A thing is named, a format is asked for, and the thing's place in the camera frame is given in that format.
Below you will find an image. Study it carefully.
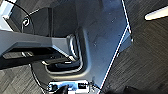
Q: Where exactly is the small white blue box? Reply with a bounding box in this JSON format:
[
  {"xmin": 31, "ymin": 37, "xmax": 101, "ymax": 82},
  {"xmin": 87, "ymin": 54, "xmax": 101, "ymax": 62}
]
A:
[{"xmin": 46, "ymin": 79, "xmax": 92, "ymax": 94}]

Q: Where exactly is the thick grey robot torso limb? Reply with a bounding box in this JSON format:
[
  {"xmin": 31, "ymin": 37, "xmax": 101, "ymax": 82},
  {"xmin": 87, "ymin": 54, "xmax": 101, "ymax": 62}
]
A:
[{"xmin": 0, "ymin": 28, "xmax": 84, "ymax": 73}]

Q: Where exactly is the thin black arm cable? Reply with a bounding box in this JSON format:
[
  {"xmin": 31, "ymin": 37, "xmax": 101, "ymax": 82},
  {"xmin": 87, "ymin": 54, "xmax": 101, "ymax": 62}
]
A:
[{"xmin": 18, "ymin": 16, "xmax": 51, "ymax": 94}]

